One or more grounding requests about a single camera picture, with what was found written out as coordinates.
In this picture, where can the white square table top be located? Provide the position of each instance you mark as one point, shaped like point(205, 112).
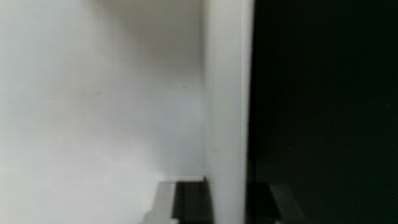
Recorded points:
point(123, 108)

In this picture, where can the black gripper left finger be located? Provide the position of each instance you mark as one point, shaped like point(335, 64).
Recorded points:
point(182, 206)

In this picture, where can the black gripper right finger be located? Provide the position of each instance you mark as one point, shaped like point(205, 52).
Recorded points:
point(273, 205)

